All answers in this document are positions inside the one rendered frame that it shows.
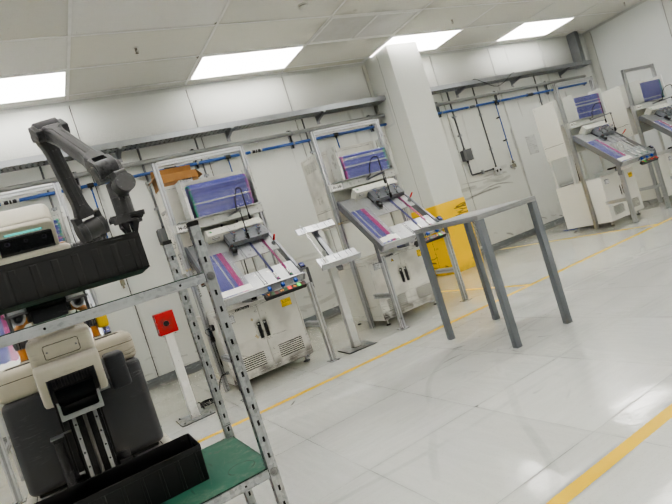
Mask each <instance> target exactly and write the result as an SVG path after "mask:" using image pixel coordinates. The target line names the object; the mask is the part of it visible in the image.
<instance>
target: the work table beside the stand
mask: <svg viewBox="0 0 672 504"><path fill-rule="evenodd" d="M524 204H527V205H528V208H529V211H530V215H531V218H532V221H533V225H534V228H535V231H536V235H537V238H538V241H539V245H540V248H541V251H542V255H543V258H544V261H545V265H546V268H547V271H548V275H549V278H550V281H551V285H552V288H553V291H554V295H555V298H556V301H557V305H558V308H559V311H560V314H561V318H562V321H563V324H569V323H571V322H573V321H572V317H571V314H570V311H569V307H568V304H567V301H566V297H565V294H564V291H563V287H562V284H561V281H560V277H559V274H558V271H557V267H556V264H555V261H554V257H553V254H552V251H551V247H550V244H549V241H548V237H547V234H546V231H545V227H544V224H543V221H542V217H541V214H540V211H539V208H538V204H537V201H536V198H535V196H531V197H527V198H523V199H519V200H515V201H511V202H507V203H503V204H499V205H495V206H492V207H488V208H484V209H480V210H476V211H472V212H468V213H464V214H461V215H458V216H455V217H452V218H449V219H446V220H443V221H440V222H437V223H434V224H431V225H428V226H425V227H422V228H419V229H416V230H414V232H415V235H416V239H417V242H418V245H419V248H420V252H421V255H422V258H423V261H424V265H425V268H426V271H427V274H428V277H429V281H430V284H431V287H432V290H433V294H434V297H435V300H436V303H437V307H438V310H439V313H440V316H441V319H442V323H443V326H444V329H445V332H446V336H447V339H448V340H453V339H455V335H454V332H453V329H452V325H451V322H450V319H449V316H448V312H447V309H446V306H445V303H444V299H443V296H442V293H441V290H440V287H439V283H438V280H437V277H436V274H435V270H434V267H433V264H432V261H431V257H430V254H429V251H428V248H427V244H426V241H425V238H424V235H423V233H424V232H428V231H433V230H437V229H442V228H446V227H450V226H455V225H459V224H464V228H465V231H466V234H467V238H468V241H469V244H470V247H471V251H472V254H473V257H474V260H475V264H476V267H477V270H478V273H479V277H480V280H481V283H482V287H483V290H484V293H485V296H486V300H487V303H488V306H489V309H490V313H491V316H492V319H493V320H497V319H500V316H499V312H498V309H497V306H496V303H495V299H494V296H493V293H492V289H491V286H490V283H489V280H488V276H487V273H486V270H485V267H484V263H483V260H482V257H481V253H480V250H479V247H478V244H477V240H476V237H475V234H474V230H473V227H472V224H471V222H473V221H474V222H475V225H476V228H477V232H478V235H479V238H480V241H481V245H482V248H483V251H484V255H485V258H486V261H487V264H488V268H489V271H490V274H491V277H492V281H493V284H494V287H495V291H496V294H497V297H498V300H499V304H500V307H501V310H502V314H503V317H504V320H505V323H506V327H507V330H508V333H509V336H510V340H511V343H512V346H513V348H517V349H518V348H520V347H522V346H523V345H522V342H521V339H520V336H519V332H518V329H517V326H516V322H515V319H514V316H513V313H512V309H511V306H510V303H509V299H508V296H507V293H506V290H505V286H504V283H503V280H502V276H501V273H500V270H499V267H498V263H497V260H496V257H495V253H494V250H493V247H492V244H491V240H490V237H489V234H488V230H487V227H486V224H485V221H484V218H486V217H489V216H492V215H495V214H498V213H501V212H504V211H507V210H509V209H512V208H515V207H518V206H521V205H524Z"/></svg>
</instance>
